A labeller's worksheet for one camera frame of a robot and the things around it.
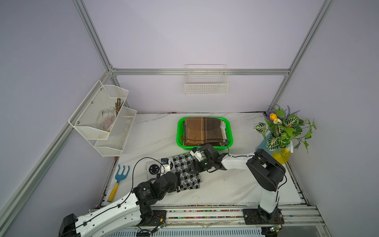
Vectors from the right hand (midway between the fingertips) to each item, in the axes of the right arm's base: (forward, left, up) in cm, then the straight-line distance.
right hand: (191, 171), depth 88 cm
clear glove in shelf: (+19, +45, +29) cm, 57 cm away
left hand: (-5, +9, +8) cm, 13 cm away
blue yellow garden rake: (-2, +44, -1) cm, 44 cm away
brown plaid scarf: (+25, -6, +9) cm, 27 cm away
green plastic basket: (+24, +8, +8) cm, 26 cm away
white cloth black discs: (+1, +23, +4) cm, 23 cm away
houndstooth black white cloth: (-7, +1, +3) cm, 7 cm away
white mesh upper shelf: (+17, +51, +30) cm, 62 cm away
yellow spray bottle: (+6, -56, +6) cm, 57 cm away
